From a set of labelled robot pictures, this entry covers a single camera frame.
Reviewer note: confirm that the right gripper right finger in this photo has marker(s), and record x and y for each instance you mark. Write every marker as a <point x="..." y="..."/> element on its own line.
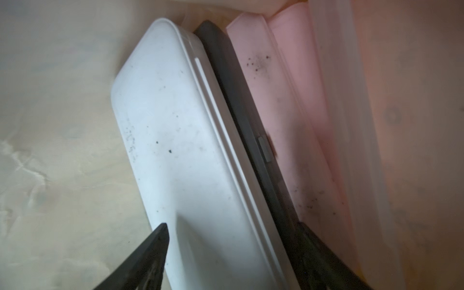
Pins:
<point x="323" y="270"/>

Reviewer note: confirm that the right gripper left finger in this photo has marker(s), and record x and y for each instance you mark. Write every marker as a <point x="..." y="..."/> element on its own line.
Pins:
<point x="144" y="268"/>

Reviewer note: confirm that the printed canvas tote bag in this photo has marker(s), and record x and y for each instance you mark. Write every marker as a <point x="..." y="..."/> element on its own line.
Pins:
<point x="70" y="208"/>

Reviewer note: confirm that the white pencil case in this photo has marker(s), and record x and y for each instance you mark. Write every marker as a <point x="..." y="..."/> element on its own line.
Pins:
<point x="192" y="170"/>

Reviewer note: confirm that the black pencil case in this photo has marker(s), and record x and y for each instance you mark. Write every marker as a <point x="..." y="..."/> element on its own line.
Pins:
<point x="273" y="196"/>

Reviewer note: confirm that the pink pencil case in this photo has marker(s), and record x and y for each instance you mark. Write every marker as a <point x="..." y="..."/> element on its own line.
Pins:
<point x="279" y="62"/>

